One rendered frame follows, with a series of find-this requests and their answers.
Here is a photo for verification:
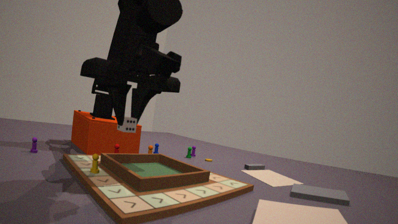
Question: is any red game pawn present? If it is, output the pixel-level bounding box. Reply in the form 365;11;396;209
115;144;120;153

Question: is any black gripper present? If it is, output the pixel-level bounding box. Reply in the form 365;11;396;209
80;35;180;126

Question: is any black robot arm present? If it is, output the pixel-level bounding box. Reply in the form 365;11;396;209
90;0;182;120

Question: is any purple pawn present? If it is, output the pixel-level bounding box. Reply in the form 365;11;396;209
190;146;196;157
31;137;38;153

